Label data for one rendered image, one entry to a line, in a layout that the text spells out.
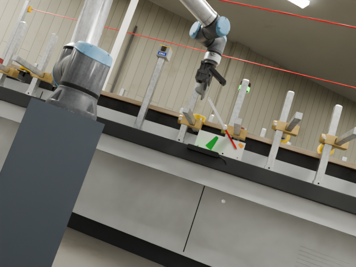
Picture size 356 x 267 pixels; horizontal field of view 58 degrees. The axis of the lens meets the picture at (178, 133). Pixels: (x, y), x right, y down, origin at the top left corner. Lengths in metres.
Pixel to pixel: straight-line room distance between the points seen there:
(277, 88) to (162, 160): 5.24
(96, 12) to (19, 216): 0.85
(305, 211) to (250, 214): 0.33
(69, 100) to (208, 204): 1.11
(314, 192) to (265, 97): 5.02
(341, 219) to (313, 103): 5.64
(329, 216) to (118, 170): 1.23
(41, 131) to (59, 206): 0.25
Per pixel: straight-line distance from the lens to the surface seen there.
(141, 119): 1.87
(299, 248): 2.01
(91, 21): 1.47
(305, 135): 7.16
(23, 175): 1.15
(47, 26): 5.94
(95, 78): 1.23
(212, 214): 1.97
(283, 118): 1.82
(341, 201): 1.80
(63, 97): 1.20
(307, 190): 1.76
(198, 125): 1.79
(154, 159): 1.83
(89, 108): 1.22
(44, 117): 1.15
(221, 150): 1.76
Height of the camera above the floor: 0.50
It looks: 8 degrees up
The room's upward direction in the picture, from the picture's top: 19 degrees clockwise
